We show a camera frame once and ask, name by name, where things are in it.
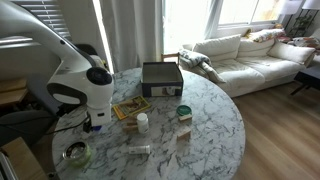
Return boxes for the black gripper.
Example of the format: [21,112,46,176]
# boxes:
[83,114,94,134]

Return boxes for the small white pill bottle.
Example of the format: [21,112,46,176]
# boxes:
[136,112,150,135]

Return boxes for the round green lid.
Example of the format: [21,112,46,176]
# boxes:
[176,104,193,117]

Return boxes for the yellow dog picture book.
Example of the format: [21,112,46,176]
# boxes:
[112,95,152,121]

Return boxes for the white cream tube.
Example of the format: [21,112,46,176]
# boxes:
[128,144,152,155]

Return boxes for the dark grey seat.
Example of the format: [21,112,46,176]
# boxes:
[0,109,58,148]

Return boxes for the black office chair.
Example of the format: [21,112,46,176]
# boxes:
[74,43,98,57]

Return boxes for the wooden desk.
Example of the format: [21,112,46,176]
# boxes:
[0,78,28,108]

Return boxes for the dark blue cardboard box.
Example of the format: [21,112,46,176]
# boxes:
[141,61,184,98]

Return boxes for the white curtain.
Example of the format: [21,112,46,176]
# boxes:
[99,0,164,73]

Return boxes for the wooden chair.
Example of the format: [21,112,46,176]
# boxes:
[161,52,181,66]

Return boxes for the white window blinds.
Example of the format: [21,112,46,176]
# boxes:
[13,0,73,41]

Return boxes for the grey white blanket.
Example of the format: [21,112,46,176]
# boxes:
[178,49,227,84]

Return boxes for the cream white sofa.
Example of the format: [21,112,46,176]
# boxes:
[181,28,316,98]

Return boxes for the floral patterned pillow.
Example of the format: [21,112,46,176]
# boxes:
[288,35,320,51]
[248,28,286,43]

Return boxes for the black coffee table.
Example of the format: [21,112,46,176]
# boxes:
[289,64,320,98]

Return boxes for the white lamp shade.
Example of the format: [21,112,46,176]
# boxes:
[278,0,303,16]

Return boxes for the black plant stand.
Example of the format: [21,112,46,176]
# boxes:
[288,9,314,38]

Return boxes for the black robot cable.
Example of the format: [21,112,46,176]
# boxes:
[43,114,91,136]

